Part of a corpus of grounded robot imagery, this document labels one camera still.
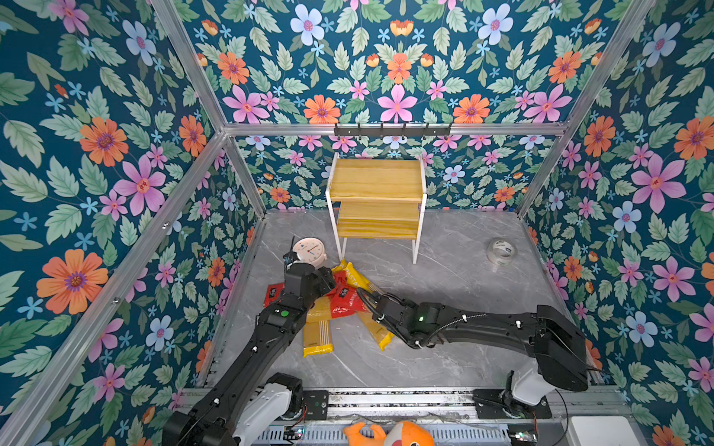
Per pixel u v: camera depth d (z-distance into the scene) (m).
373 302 0.69
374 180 0.84
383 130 0.91
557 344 0.42
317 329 0.86
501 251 1.06
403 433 0.63
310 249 1.04
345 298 0.83
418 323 0.57
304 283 0.61
